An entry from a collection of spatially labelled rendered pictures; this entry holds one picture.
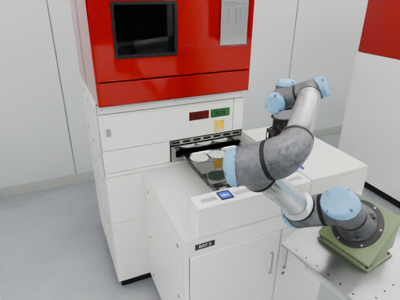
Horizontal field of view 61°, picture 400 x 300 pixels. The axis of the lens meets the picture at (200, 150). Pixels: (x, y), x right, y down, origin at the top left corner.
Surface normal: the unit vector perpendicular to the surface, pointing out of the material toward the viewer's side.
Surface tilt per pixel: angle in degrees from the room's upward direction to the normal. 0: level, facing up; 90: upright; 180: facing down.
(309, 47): 90
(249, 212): 90
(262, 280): 90
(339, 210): 40
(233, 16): 90
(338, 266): 0
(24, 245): 0
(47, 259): 0
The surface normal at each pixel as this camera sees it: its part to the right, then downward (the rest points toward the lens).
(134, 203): 0.40, 0.40
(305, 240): 0.01, -0.90
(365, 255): -0.58, -0.48
